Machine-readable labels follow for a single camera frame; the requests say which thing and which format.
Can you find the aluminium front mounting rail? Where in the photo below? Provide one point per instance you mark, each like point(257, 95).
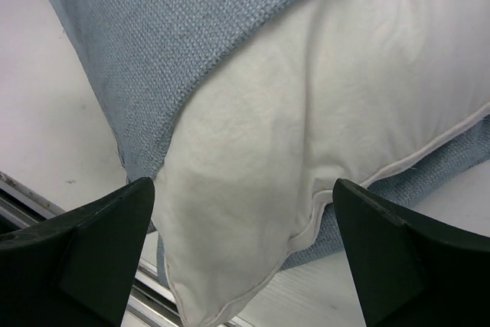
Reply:
point(149, 303)

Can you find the white pillow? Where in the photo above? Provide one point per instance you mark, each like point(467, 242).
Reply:
point(390, 94)

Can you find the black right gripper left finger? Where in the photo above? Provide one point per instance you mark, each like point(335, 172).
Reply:
point(77, 268)

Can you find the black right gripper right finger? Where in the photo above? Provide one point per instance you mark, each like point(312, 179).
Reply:
point(410, 269)

